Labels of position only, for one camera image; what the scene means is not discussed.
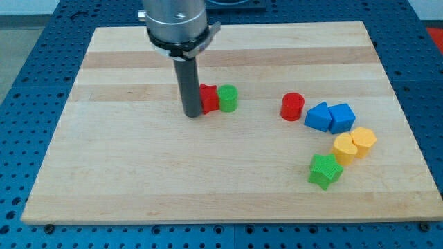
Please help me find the black clamp ring mount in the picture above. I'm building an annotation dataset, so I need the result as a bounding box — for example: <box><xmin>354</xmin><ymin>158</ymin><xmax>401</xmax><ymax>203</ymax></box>
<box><xmin>146</xmin><ymin>22</ymin><xmax>221</xmax><ymax>61</ymax></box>

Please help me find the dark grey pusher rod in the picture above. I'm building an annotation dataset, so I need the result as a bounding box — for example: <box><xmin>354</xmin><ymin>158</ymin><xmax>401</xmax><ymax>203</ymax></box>
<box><xmin>174</xmin><ymin>58</ymin><xmax>202</xmax><ymax>118</ymax></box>

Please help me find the red star block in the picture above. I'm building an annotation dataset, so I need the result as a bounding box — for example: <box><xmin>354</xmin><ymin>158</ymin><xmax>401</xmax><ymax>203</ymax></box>
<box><xmin>199</xmin><ymin>84</ymin><xmax>219</xmax><ymax>114</ymax></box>

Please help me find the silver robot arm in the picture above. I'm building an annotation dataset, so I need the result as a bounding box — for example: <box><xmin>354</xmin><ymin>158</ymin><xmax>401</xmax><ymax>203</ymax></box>
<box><xmin>138</xmin><ymin>0</ymin><xmax>221</xmax><ymax>118</ymax></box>

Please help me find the green star block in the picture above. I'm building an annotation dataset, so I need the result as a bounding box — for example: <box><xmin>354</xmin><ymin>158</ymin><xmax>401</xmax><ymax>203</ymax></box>
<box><xmin>308</xmin><ymin>154</ymin><xmax>343</xmax><ymax>191</ymax></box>

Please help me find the green cylinder block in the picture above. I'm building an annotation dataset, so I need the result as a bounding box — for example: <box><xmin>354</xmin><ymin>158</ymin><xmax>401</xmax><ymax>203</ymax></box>
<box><xmin>217</xmin><ymin>84</ymin><xmax>238</xmax><ymax>112</ymax></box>

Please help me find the wooden board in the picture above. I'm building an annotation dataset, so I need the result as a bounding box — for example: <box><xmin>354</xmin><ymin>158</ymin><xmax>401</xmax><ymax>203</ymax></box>
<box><xmin>21</xmin><ymin>21</ymin><xmax>442</xmax><ymax>225</ymax></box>

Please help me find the red cylinder block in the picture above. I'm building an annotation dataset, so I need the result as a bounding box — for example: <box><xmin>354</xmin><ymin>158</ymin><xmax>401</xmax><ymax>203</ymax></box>
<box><xmin>280</xmin><ymin>92</ymin><xmax>305</xmax><ymax>121</ymax></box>

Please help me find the blue triangle block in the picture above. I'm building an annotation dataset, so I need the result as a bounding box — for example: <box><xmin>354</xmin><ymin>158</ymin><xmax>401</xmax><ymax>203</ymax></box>
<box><xmin>304</xmin><ymin>102</ymin><xmax>332</xmax><ymax>132</ymax></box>

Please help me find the blue cube block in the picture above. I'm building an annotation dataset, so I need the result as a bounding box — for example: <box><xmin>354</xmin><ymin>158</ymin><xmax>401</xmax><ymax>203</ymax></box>
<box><xmin>328</xmin><ymin>104</ymin><xmax>356</xmax><ymax>134</ymax></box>

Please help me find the yellow heart block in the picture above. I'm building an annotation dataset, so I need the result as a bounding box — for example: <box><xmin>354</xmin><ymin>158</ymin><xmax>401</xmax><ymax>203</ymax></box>
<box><xmin>331</xmin><ymin>133</ymin><xmax>358</xmax><ymax>166</ymax></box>

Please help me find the yellow hexagon block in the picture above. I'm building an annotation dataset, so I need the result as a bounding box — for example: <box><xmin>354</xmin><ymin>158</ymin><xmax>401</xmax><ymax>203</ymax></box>
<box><xmin>350</xmin><ymin>127</ymin><xmax>377</xmax><ymax>158</ymax></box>

